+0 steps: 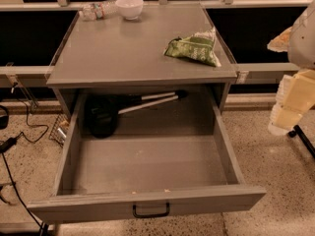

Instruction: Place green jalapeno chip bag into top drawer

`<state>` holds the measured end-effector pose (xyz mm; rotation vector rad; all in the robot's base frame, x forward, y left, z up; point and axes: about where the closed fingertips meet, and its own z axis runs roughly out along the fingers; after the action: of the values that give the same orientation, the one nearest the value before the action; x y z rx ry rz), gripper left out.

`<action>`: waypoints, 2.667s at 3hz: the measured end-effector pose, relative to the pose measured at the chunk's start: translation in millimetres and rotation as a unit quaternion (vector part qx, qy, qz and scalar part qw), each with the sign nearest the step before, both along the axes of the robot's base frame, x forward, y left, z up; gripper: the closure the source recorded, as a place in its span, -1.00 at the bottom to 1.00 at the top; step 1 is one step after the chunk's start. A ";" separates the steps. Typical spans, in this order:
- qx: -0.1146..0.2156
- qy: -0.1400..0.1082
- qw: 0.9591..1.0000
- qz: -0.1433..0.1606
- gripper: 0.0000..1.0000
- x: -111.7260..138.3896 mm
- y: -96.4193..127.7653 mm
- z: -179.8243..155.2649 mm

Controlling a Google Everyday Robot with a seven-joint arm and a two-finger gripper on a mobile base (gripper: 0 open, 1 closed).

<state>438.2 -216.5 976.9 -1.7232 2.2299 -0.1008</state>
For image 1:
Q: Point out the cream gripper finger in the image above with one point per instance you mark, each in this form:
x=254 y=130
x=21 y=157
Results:
x=282 y=120
x=297 y=93

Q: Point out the green jalapeno chip bag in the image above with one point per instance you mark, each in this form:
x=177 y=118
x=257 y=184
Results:
x=200 y=47

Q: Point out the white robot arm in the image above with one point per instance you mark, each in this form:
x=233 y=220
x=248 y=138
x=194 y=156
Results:
x=298 y=41

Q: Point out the grey open top drawer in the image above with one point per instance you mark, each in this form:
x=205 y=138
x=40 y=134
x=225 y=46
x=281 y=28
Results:
x=178 y=153

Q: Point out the white bowl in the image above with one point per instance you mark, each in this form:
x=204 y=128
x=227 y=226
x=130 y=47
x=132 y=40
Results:
x=130 y=9

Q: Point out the black drawer handle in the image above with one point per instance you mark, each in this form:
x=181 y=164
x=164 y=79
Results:
x=151 y=211

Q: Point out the black ladle with metal handle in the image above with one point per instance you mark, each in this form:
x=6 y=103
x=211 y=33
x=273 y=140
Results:
x=102 y=111

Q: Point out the wire basket on floor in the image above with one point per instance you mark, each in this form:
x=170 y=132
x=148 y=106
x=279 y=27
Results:
x=59 y=130

